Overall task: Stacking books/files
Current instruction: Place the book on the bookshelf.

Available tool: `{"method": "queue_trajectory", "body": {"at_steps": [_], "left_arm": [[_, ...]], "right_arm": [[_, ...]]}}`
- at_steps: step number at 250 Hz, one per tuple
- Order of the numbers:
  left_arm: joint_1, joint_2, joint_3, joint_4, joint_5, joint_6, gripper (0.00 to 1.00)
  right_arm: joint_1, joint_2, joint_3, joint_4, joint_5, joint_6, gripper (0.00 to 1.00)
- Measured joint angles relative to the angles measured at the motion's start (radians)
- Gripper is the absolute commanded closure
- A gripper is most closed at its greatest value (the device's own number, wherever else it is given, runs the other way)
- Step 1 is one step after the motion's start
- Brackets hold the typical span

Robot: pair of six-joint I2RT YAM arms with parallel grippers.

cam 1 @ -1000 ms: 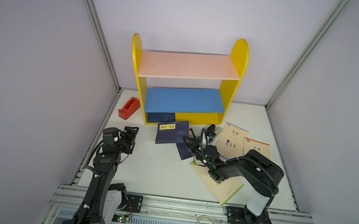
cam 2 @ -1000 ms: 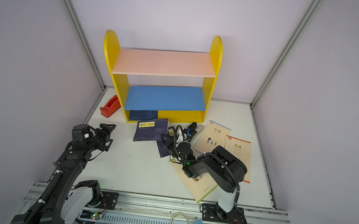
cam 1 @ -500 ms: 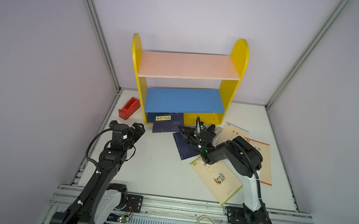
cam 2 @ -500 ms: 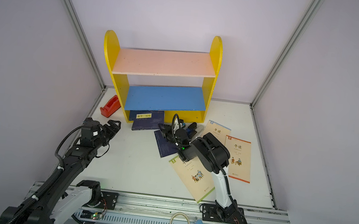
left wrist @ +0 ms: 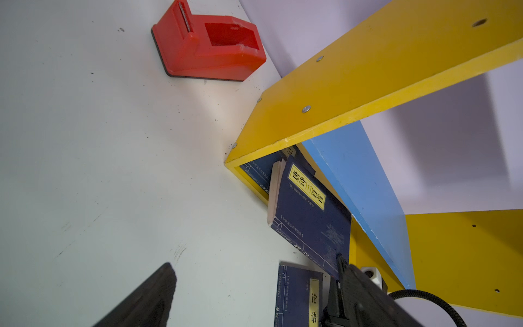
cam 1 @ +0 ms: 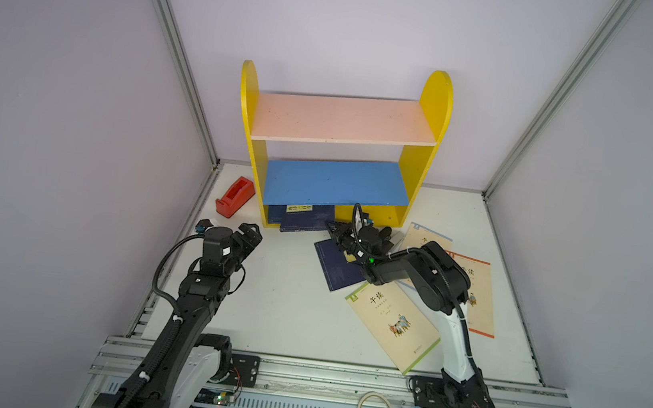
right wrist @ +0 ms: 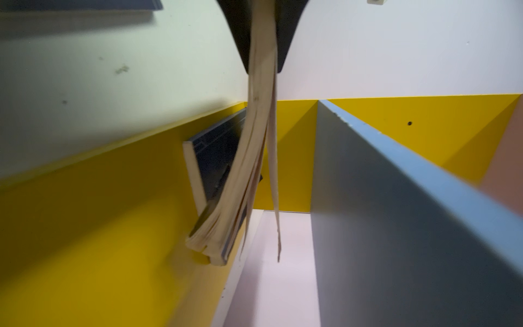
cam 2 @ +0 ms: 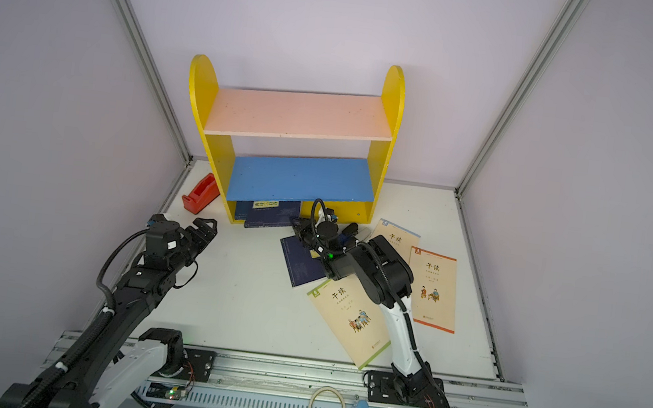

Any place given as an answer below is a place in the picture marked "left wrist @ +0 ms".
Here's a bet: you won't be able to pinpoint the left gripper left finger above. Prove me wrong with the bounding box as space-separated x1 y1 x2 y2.
95 262 177 327

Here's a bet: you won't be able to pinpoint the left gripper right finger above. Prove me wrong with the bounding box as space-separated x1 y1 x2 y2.
322 254 421 326

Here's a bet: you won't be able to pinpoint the dark purple book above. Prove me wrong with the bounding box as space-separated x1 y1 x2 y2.
274 264 324 327
267 157 351 279

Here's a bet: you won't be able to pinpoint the blue book yellow label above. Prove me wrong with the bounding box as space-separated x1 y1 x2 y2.
241 145 300 193

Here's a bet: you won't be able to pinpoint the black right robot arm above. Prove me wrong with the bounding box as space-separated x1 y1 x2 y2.
388 290 467 327

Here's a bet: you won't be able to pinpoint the yellow shelf pink blue boards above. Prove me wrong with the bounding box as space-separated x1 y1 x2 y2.
225 1 522 317

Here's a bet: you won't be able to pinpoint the red tape dispenser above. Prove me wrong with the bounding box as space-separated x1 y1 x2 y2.
151 1 266 82

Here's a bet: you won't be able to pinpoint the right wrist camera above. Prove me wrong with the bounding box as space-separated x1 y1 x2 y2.
361 267 388 294

